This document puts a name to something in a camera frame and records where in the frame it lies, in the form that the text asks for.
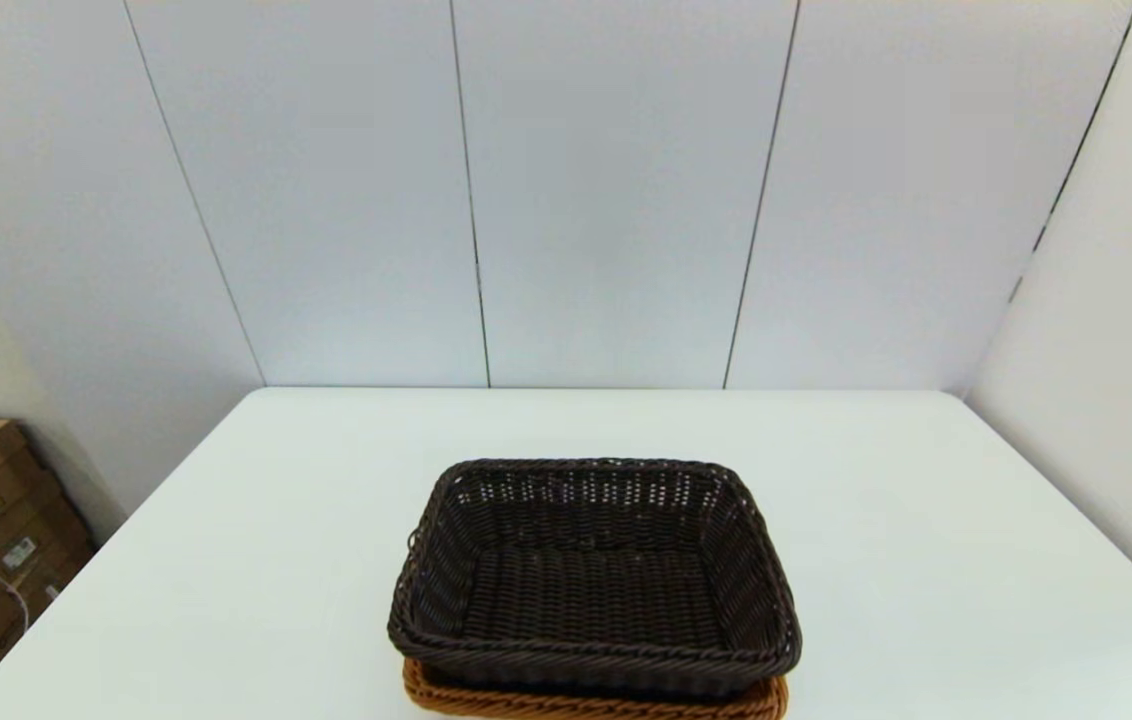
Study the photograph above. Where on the dark brown wicker basket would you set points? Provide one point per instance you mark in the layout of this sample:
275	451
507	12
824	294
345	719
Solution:
586	590

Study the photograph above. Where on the orange wicker basket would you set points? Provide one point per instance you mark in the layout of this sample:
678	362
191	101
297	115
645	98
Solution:
586	708

